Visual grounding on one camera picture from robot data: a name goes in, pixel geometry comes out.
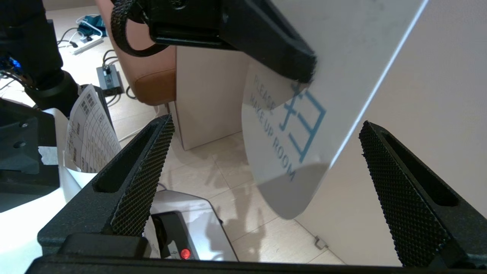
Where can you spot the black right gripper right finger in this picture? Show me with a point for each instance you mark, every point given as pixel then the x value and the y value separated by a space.
pixel 411 198

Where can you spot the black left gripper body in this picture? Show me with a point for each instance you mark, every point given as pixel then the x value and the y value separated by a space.
pixel 186 19

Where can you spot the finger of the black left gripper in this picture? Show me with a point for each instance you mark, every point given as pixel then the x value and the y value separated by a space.
pixel 274 38

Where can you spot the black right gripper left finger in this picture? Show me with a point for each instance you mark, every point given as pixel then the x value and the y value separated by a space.
pixel 125 190

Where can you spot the blue do-not-disturb door hanger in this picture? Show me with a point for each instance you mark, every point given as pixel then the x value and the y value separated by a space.
pixel 335 57

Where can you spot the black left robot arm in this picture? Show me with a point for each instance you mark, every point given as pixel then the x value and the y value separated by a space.
pixel 34 57

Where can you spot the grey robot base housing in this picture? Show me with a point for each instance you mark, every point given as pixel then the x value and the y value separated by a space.
pixel 205 228

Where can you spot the small metal door stop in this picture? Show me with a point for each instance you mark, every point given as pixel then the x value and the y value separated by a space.
pixel 320 242

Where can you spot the white door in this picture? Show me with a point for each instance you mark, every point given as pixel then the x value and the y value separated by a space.
pixel 437 95

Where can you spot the brown leather chair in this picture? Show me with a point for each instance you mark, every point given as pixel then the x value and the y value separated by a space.
pixel 152 76

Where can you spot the printed table paper sheet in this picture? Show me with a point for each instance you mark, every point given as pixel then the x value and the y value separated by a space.
pixel 91 129

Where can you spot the beige cabinet panel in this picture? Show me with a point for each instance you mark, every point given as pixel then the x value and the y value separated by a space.
pixel 209 95

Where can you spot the red indicator light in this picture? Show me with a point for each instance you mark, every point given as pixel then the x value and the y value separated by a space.
pixel 185 254

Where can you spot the teal object on floor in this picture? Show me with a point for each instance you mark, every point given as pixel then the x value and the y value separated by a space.
pixel 93 24

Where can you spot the grey power adapter box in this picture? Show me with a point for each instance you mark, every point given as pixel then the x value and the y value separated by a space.
pixel 110 80

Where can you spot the white power strip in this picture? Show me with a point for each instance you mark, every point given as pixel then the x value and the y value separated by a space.
pixel 87 45

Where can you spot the black robot chest housing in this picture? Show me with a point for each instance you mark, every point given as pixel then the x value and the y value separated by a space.
pixel 23 152

